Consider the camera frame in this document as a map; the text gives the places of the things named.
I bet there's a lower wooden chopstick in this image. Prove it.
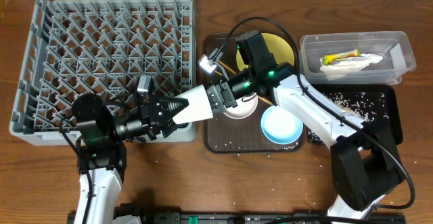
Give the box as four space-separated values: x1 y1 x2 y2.
214 68 273 106

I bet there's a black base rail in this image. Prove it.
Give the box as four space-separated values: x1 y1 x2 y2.
66 203 407 224

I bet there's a white bowl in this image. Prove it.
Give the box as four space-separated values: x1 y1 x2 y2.
224 93 258 119

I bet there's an upper wooden chopstick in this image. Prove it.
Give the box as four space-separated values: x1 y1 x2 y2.
218 60 236 74

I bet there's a white tissue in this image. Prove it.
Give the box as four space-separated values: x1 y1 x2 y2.
320 53 384 81

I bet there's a light blue bowl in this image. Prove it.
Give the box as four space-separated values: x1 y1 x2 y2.
260 106 304 145

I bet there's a dark brown tray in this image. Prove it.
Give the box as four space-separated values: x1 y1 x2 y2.
204 31 306 154

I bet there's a black waste bin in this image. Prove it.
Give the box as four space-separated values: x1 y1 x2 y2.
314 84 403 145

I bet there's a green snack wrapper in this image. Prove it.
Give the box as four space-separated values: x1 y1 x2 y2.
321 49 361 66

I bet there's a yellow plate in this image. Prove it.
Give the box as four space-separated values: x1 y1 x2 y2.
235 32 296 72

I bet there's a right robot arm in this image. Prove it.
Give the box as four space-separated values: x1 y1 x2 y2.
206 30 407 221

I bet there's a rice and peanut waste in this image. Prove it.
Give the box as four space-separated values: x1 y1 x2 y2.
309 91 390 142

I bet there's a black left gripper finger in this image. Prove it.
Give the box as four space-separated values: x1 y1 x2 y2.
158 97 189 113
160 119 188 138

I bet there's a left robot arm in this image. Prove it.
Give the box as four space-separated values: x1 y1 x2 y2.
72 93 189 223

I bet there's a clear plastic bin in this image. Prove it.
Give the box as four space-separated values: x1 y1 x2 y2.
300 31 417 85

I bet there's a wooden chopstick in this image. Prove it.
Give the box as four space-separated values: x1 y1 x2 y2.
218 60 236 74
214 68 273 106

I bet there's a grey dish rack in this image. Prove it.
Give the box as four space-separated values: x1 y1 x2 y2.
9 0 196 146

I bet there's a white green cup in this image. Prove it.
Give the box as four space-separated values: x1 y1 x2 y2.
173 85 213 125

